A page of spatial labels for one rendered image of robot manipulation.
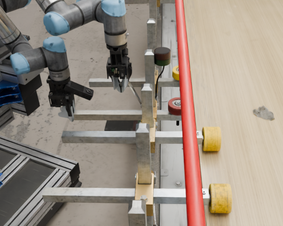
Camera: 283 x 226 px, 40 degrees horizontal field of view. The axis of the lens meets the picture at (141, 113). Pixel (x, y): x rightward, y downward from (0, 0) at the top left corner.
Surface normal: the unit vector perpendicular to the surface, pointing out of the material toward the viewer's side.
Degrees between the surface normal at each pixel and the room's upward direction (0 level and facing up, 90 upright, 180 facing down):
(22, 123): 0
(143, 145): 90
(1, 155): 0
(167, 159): 0
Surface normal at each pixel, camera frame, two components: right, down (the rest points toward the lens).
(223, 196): -0.06, -0.36
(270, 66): -0.04, -0.79
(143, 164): -0.05, 0.61
